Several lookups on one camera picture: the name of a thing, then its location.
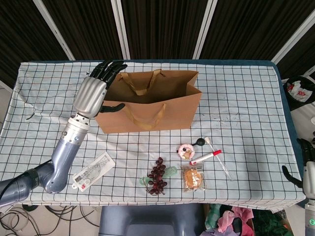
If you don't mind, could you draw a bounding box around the dark red grape bunch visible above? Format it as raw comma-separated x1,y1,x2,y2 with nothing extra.
145,157,168,196

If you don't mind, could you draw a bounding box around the black floor cable bundle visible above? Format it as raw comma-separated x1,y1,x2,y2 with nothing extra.
0,204,99,236

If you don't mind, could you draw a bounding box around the brown paper bag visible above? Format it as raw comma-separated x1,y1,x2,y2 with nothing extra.
94,69,203,135

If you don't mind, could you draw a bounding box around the round brown biscuit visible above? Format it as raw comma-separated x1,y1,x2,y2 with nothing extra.
180,164,207,192

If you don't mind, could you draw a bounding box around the dark blue table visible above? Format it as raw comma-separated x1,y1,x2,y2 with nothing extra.
19,59,312,196

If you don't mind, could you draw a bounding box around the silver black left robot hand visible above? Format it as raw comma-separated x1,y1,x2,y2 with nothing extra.
73,59,128,118

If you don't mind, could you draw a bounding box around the ruler set in clear package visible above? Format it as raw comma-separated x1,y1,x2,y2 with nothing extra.
72,151,116,191

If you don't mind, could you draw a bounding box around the grey blue robot torso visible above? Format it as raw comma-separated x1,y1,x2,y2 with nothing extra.
98,205,206,236

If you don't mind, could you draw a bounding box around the pile of colourful clothes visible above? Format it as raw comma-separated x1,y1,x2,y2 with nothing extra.
203,203,293,236

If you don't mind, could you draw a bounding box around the white black checkered tablecloth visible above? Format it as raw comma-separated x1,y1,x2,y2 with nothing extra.
0,60,307,214

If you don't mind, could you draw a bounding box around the red and white marker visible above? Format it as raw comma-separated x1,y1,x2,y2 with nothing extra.
189,149,222,166

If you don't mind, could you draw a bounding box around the mint green plastic brush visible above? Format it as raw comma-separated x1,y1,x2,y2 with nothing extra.
140,166,178,185

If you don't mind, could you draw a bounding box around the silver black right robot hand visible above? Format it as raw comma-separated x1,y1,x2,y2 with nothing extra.
282,138,315,197

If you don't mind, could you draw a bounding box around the white partition frame post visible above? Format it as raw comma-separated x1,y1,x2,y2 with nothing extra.
270,9,315,64
110,0,131,60
191,0,219,59
33,0,76,61

